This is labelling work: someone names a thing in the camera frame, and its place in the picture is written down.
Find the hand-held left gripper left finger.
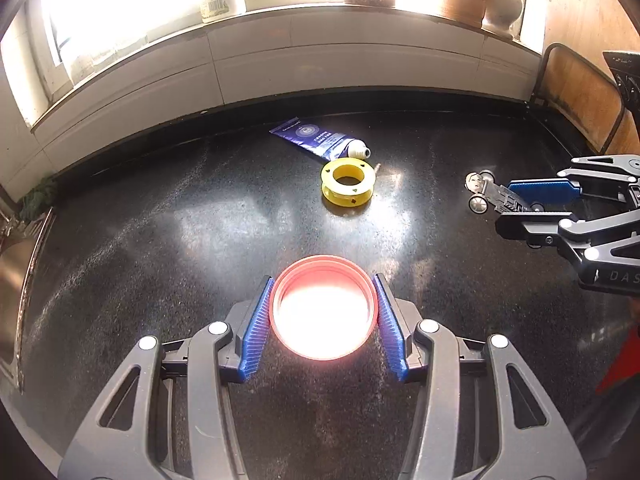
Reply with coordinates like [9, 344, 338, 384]
[59, 276, 276, 480]

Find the white ceramic jar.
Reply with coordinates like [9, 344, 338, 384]
[481, 0, 523, 31]

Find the yellow tape spool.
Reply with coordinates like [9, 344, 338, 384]
[321, 157, 377, 207]

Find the wooden cutting board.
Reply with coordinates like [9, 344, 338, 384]
[550, 49, 623, 148]

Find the green cloth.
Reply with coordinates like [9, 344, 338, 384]
[20, 175, 58, 221]

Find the steel sink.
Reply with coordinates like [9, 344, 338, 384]
[0, 210, 56, 391]

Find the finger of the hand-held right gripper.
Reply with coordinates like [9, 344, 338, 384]
[507, 154, 640, 206]
[495, 207, 640, 266]

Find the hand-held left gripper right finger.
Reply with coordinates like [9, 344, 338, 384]
[372, 273, 587, 480]

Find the small metal toy car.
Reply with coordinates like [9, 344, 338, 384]
[464, 169, 546, 213]

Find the blue tube with white cap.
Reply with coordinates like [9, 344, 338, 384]
[269, 119, 372, 161]

